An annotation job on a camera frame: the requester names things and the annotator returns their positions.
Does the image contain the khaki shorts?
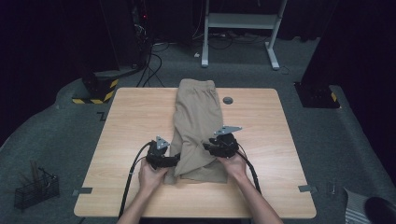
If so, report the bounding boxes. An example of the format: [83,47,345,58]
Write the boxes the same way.
[163,78,229,186]

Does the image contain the grey tape piece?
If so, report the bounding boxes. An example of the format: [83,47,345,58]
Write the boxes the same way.
[298,184,318,193]
[72,187,93,197]

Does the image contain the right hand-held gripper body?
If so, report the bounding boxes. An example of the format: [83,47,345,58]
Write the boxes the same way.
[214,125,243,159]

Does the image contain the grey striped cloth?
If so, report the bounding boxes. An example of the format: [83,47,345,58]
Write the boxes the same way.
[343,188,375,224]

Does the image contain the dark round object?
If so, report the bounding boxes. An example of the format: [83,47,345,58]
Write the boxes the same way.
[363,196,396,224]

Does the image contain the black curtain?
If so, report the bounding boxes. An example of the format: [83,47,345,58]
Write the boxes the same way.
[300,0,396,183]
[0,0,120,162]

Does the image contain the person's right hand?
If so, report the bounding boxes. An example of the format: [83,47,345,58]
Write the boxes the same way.
[217,152,248,183]

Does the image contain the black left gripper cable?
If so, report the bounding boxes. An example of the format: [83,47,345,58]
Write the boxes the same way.
[118,141,156,218]

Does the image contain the black floor cables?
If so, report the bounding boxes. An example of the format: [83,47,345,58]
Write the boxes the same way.
[135,41,171,89]

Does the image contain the dark equipment with red light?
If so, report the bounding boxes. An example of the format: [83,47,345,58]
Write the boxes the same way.
[130,0,154,69]

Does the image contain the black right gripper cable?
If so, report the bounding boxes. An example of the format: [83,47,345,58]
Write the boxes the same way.
[236,150,262,194]

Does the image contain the person's left hand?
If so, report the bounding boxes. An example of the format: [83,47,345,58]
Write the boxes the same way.
[138,160,169,195]

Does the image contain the white metal stand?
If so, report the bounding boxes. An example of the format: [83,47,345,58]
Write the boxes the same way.
[200,0,289,71]

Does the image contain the black base with yellow mark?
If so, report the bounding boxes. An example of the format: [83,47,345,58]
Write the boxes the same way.
[293,81,341,109]

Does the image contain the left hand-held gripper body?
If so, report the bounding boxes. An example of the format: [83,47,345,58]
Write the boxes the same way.
[145,135,172,171]

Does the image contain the black wire basket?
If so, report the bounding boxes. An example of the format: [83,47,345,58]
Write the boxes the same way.
[13,160,61,213]

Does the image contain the black yellow striped base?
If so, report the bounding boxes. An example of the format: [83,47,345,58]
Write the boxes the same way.
[72,70,120,105]

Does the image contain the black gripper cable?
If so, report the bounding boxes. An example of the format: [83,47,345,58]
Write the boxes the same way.
[236,150,262,194]
[118,141,156,218]

